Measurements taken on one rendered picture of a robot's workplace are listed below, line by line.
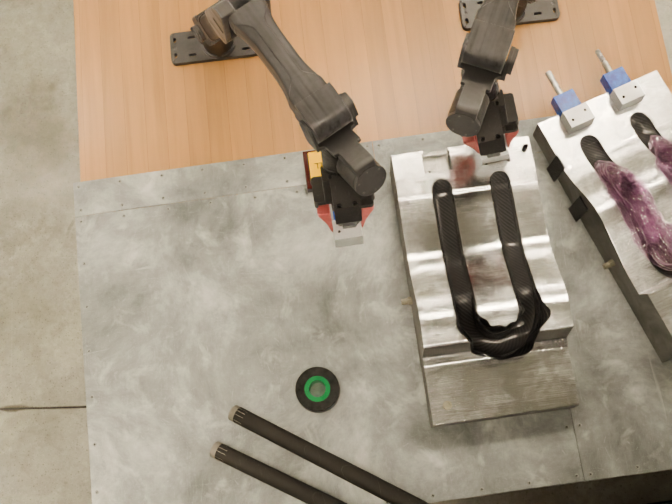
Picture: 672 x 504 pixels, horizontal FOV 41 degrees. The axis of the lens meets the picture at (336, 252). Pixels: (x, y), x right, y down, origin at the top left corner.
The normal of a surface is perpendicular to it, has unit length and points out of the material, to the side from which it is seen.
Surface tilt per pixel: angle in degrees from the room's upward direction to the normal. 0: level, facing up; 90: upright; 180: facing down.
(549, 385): 0
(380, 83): 0
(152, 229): 0
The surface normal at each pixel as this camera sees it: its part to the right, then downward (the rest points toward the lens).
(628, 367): -0.04, -0.26
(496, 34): -0.12, -0.02
